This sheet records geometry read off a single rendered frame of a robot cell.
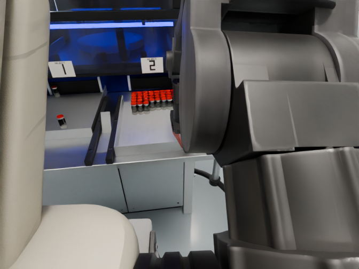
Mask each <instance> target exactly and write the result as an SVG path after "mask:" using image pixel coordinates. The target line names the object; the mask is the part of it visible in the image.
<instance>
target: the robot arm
mask: <svg viewBox="0 0 359 269"><path fill-rule="evenodd" d="M358 11H359V0H181V6H180V11H179V16H178V21H177V24H176V27H175V33H174V37H173V41H172V50H171V51H166V70H168V76H169V78H171V83H172V87H173V101H174V102H173V110H171V111H170V121H171V128H172V131H173V134H174V136H175V138H176V139H177V141H178V142H179V144H180V146H181V147H182V148H183V150H184V152H185V153H211V154H212V155H213V157H214V158H215V160H216V161H217V163H218V164H219V166H220V167H221V168H223V179H224V191H225V202H226V209H227V221H228V230H227V231H224V232H221V233H213V240H214V255H215V256H216V259H217V261H218V264H219V266H220V269H359V38H358V36H357V33H358ZM180 134H181V136H180Z"/></svg>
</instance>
